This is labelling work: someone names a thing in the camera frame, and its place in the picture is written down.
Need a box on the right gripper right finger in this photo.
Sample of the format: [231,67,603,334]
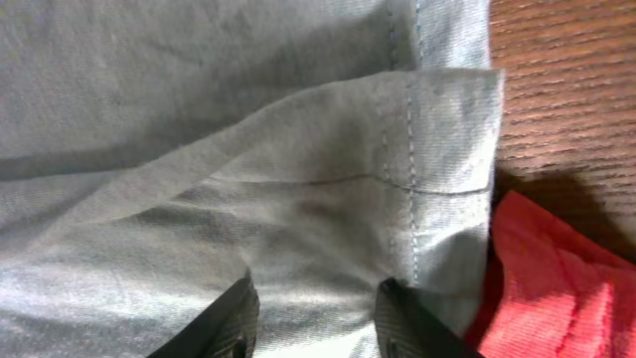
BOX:
[374,278,483,358]

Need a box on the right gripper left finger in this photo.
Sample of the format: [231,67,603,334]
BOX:
[148,271,259,358]

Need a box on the grey t-shirt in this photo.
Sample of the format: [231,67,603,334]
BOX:
[1,0,503,357]

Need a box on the red printed t-shirt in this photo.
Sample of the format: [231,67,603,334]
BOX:
[465,192,635,358]

